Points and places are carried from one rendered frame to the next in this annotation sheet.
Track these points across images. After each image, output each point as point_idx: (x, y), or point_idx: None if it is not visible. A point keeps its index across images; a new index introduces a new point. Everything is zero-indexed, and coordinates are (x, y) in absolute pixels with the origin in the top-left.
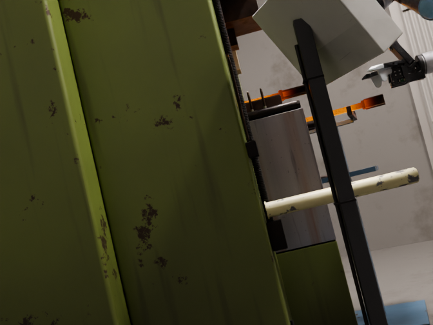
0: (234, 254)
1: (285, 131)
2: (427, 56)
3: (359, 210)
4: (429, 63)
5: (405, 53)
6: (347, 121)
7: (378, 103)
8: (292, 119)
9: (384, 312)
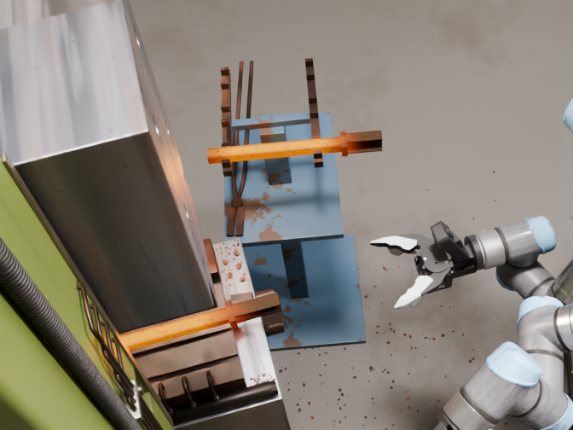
0: None
1: (249, 420)
2: (492, 259)
3: None
4: (490, 267)
5: (460, 252)
6: (303, 121)
7: (370, 147)
8: (263, 409)
9: None
